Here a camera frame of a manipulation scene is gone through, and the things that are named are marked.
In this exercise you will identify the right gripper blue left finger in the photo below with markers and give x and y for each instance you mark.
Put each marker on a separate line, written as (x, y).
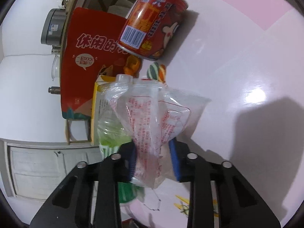
(89, 196)

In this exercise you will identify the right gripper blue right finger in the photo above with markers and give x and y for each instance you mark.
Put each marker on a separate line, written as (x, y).
(239, 204)

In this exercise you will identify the clear plastic bag red print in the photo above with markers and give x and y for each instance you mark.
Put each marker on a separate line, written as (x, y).
(153, 113)

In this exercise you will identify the white yellow medicine box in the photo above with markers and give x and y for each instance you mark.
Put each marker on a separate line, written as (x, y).
(98, 105)

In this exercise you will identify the red drink can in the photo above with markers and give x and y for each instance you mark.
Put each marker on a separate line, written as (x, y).
(150, 26)

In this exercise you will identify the red snack bag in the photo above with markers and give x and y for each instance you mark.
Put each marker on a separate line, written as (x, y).
(91, 51)

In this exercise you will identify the grey rice cooker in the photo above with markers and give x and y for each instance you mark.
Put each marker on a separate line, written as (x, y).
(53, 27)

